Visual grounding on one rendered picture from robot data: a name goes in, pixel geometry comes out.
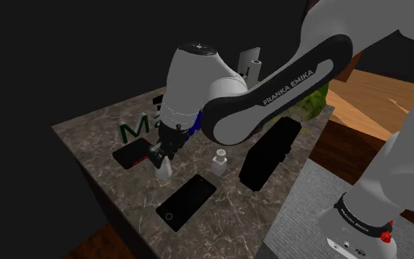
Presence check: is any green letter decoration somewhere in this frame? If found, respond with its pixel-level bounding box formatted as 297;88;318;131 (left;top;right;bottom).
115;111;162;144

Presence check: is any white salt shaker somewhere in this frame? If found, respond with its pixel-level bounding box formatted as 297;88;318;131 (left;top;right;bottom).
210;148;228;177

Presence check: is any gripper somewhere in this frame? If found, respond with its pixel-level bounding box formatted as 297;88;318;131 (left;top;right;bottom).
148;123;190;169

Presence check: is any long black box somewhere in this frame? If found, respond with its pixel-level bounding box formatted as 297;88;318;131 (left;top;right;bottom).
238;116;303;193

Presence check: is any white cone-shaped bottle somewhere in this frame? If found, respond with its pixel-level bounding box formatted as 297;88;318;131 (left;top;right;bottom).
154;157;174;182

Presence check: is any black and red tablet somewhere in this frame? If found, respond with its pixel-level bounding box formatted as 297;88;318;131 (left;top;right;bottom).
112;137;154;171

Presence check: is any blue object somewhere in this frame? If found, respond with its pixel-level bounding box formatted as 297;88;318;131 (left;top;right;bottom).
188;110;203;138

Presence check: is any grey robot stand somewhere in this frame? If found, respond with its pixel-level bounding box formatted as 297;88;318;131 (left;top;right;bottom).
263;157;414;259

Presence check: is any marble top table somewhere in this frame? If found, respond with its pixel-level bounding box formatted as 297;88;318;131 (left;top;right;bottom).
51;85;336;259

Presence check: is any black smartphone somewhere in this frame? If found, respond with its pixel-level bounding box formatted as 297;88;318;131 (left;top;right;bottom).
155;174;218;233

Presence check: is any green lettuce head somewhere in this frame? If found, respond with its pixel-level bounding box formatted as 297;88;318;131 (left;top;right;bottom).
285;82;331;122

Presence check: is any light wooden table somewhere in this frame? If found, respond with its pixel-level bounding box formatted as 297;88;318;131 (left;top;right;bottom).
324;68;414;141

